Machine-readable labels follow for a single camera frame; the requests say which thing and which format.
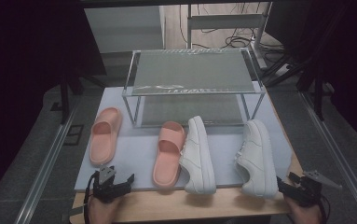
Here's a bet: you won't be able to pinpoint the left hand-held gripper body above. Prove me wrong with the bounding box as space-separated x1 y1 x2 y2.
91 165 130 203

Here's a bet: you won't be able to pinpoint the pink slide slipper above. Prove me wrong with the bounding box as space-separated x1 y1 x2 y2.
89 106 123 167
152 120 187 189

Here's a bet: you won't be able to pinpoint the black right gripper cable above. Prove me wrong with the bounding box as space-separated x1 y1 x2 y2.
319 194 332 224

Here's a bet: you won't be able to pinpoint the black stand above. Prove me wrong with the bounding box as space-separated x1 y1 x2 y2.
58 69 107 125
261 52 327 122

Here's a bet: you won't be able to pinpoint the black floor frame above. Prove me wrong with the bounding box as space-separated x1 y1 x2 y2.
63 124 85 147

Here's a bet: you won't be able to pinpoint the metal two-tier shoe rack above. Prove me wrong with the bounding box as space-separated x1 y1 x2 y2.
121 47 268 129

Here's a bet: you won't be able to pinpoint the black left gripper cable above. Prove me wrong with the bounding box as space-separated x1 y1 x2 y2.
83 172 95 224

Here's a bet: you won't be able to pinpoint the grey cabinet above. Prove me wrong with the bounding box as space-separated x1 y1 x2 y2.
83 5 165 54

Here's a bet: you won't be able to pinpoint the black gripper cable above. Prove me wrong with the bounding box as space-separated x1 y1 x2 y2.
83 172 95 224
319 194 332 224

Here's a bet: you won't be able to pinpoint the person's right hand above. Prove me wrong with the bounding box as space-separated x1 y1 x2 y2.
284 195 323 224

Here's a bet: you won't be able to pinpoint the aluminium rail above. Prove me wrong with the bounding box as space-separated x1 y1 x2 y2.
13 104 81 224
299 91 357 224

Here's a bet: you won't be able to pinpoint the white sneaker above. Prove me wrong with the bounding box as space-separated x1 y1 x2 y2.
179 115 217 195
234 119 279 199

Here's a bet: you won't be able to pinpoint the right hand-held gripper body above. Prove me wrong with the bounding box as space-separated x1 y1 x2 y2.
291 170 343 208

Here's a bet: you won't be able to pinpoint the person's left hand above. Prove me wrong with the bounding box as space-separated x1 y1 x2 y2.
88 197 126 224

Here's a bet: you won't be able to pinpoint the white metal stand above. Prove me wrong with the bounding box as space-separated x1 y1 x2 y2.
185 2 273 70

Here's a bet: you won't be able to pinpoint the black floor cables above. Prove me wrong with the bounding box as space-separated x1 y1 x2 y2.
224 35 287 63

